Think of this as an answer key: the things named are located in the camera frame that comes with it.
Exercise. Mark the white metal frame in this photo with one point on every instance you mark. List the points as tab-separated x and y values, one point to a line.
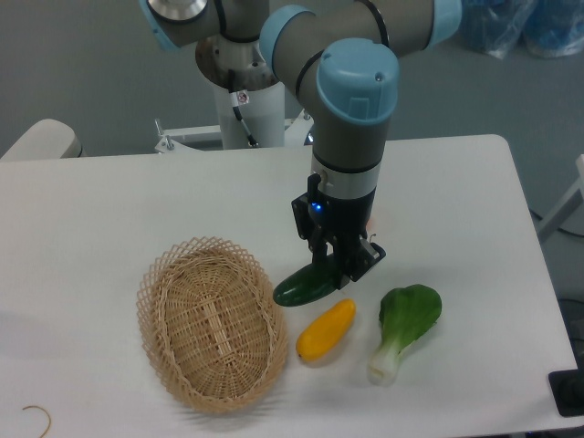
567	204

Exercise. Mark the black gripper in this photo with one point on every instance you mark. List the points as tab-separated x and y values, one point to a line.
322	219

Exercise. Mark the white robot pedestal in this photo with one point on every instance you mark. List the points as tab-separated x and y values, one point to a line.
248	100

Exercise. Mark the white chair armrest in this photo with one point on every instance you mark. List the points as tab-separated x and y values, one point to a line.
47	139

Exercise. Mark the blue plastic bags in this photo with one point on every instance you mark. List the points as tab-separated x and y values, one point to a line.
549	29

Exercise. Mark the black device at table edge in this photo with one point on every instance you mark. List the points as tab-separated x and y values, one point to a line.
567	390

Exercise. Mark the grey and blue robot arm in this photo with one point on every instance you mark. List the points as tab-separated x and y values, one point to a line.
343	69

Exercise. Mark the yellow mango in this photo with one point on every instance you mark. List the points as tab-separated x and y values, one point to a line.
323	334

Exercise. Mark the dark green cucumber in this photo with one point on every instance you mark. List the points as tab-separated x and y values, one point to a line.
309	284

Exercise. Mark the woven wicker basket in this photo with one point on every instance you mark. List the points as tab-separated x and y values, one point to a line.
209	326

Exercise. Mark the green bok choy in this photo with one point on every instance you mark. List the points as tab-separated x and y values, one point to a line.
406	314

